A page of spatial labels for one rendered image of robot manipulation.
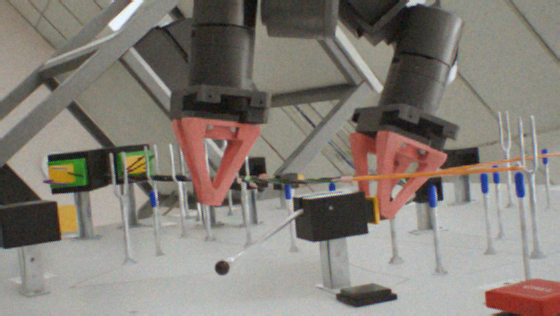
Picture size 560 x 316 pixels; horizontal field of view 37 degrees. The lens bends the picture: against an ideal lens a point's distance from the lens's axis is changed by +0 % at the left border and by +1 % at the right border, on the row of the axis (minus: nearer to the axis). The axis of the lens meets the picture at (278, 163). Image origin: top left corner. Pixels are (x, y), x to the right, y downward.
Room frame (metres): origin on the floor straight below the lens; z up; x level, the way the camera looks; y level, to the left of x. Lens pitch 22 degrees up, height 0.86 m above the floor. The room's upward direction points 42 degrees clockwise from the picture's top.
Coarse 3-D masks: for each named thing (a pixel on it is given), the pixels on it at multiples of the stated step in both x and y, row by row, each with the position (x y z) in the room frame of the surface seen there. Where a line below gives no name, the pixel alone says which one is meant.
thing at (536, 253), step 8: (520, 120) 0.71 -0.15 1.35; (520, 128) 0.71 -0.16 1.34; (520, 136) 0.72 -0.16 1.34; (520, 144) 0.72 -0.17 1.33; (520, 152) 0.72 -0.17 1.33; (520, 160) 0.72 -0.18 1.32; (536, 160) 0.71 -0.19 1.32; (536, 168) 0.71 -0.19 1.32; (528, 176) 0.72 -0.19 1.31; (528, 184) 0.72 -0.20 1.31; (528, 192) 0.73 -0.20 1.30; (536, 216) 0.73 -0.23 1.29; (536, 224) 0.73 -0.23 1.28; (536, 232) 0.74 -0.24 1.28; (536, 240) 0.74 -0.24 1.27; (536, 248) 0.74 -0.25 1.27; (536, 256) 0.74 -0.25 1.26; (544, 256) 0.74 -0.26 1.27
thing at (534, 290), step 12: (504, 288) 0.51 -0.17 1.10; (516, 288) 0.51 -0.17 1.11; (528, 288) 0.50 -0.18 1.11; (540, 288) 0.50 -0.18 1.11; (552, 288) 0.50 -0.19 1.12; (492, 300) 0.51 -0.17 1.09; (504, 300) 0.50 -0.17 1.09; (516, 300) 0.49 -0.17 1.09; (528, 300) 0.48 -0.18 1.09; (540, 300) 0.48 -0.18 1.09; (552, 300) 0.48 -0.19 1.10; (516, 312) 0.50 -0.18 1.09; (528, 312) 0.49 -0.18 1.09; (540, 312) 0.48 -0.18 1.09; (552, 312) 0.48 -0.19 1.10
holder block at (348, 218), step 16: (336, 192) 0.72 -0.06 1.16; (352, 192) 0.71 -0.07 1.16; (304, 208) 0.71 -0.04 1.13; (320, 208) 0.70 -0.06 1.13; (336, 208) 0.70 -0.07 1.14; (352, 208) 0.71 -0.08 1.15; (304, 224) 0.72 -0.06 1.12; (320, 224) 0.71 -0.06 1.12; (336, 224) 0.71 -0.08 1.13; (352, 224) 0.71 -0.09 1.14; (304, 240) 0.73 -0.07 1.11; (320, 240) 0.71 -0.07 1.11
